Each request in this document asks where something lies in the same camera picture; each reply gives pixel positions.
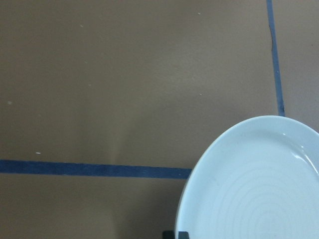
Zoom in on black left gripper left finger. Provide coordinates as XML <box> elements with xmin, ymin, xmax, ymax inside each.
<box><xmin>162</xmin><ymin>231</ymin><xmax>174</xmax><ymax>239</ymax></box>

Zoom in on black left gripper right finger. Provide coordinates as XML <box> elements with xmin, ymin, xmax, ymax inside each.
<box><xmin>177</xmin><ymin>231</ymin><xmax>189</xmax><ymax>239</ymax></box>

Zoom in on light blue plate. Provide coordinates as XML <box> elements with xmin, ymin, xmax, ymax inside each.
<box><xmin>174</xmin><ymin>116</ymin><xmax>319</xmax><ymax>239</ymax></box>

